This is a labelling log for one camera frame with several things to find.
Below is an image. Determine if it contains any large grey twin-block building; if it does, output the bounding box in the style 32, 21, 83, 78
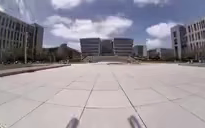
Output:
79, 37, 135, 57

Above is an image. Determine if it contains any wide stone stairway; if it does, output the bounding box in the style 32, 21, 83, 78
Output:
84, 55, 135, 64

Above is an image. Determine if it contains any tall grey office building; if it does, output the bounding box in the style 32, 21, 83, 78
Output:
0, 7, 45, 63

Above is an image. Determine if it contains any pale multi-storey building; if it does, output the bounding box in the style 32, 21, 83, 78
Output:
170, 14, 205, 61

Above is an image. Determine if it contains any low dark building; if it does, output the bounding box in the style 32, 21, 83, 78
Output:
43, 43, 82, 62

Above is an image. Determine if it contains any low distant building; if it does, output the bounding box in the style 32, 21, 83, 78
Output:
133, 44, 175, 60

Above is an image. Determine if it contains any pale pole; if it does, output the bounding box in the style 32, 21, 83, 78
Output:
24, 31, 29, 65

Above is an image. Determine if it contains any row of trees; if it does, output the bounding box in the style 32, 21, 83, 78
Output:
0, 46, 81, 64
176, 43, 205, 64

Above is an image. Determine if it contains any pale stone slab plaza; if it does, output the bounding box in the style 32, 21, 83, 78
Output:
0, 62, 205, 128

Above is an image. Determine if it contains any raised dark kerb strip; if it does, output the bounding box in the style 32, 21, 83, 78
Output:
0, 63, 72, 80

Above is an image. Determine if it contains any robot's own part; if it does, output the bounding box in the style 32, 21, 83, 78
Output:
65, 116, 80, 128
127, 115, 143, 128

